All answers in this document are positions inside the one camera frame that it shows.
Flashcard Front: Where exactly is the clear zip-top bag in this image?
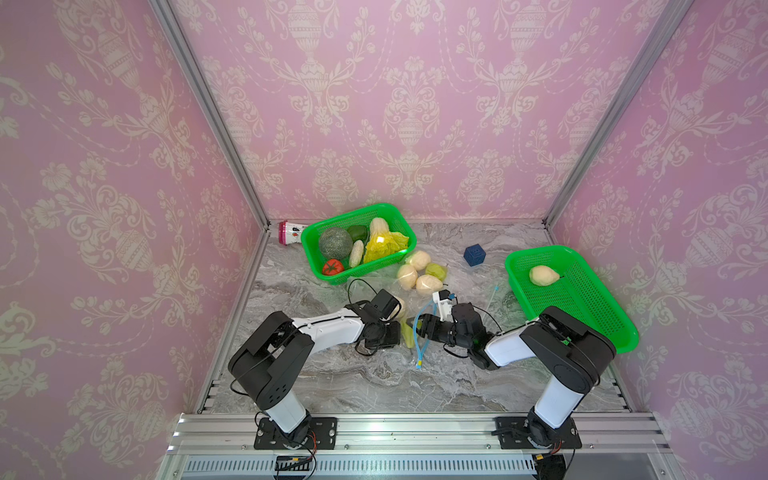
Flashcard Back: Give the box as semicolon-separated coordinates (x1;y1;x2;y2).
359;281;481;370

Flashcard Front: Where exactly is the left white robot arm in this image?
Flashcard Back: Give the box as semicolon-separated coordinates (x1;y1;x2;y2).
228;290;403;449

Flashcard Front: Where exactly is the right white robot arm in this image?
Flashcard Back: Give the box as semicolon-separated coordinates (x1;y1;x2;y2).
407;303;617;450

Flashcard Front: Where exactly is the cream pear outside bag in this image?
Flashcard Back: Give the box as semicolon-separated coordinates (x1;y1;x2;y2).
405;250;432;271

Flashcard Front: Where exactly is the red tomato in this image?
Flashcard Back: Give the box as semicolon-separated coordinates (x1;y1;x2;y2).
321;259;345;277

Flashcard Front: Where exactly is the blue cube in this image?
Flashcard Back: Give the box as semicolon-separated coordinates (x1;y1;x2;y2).
463;244;486;267

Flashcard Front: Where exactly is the pale cucumber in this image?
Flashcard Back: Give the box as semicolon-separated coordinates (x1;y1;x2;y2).
349;241;365;268

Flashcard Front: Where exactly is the yellow-green lettuce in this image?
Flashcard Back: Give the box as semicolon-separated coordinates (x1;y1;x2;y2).
363;232;409;263

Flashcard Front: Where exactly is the green basket with produce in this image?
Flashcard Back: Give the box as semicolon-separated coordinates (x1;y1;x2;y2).
300;203;418;285

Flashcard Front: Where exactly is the dark green melon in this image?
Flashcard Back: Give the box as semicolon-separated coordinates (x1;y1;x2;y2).
318;227;354;260

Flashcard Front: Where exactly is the green avocado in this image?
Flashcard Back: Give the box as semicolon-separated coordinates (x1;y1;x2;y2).
347;224;369;244

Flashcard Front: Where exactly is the pink white bottle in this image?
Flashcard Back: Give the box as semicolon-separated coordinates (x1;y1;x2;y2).
278;221;307;245

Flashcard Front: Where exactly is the empty green basket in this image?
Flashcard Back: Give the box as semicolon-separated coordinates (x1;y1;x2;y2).
505;245;639;354

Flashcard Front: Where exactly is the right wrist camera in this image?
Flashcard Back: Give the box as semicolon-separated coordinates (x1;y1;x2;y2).
432;289;455;322

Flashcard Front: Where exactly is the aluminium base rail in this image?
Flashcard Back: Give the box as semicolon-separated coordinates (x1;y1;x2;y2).
157;412;685;479

